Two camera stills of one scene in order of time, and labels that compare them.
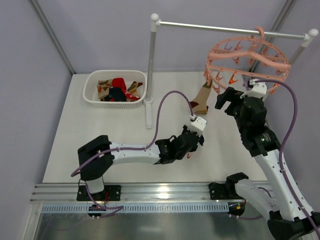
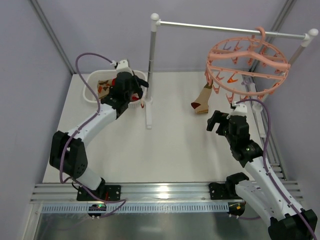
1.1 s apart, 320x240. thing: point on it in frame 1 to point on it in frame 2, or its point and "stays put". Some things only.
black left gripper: [194, 138] to [136, 85]
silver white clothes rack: [310, 35] stays put
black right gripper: [230, 100] to [220, 124]
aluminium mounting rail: [144, 193] stays put
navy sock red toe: [193, 140] to [135, 97]
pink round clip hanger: [255, 56] stays put
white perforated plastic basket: [90, 82] stays put
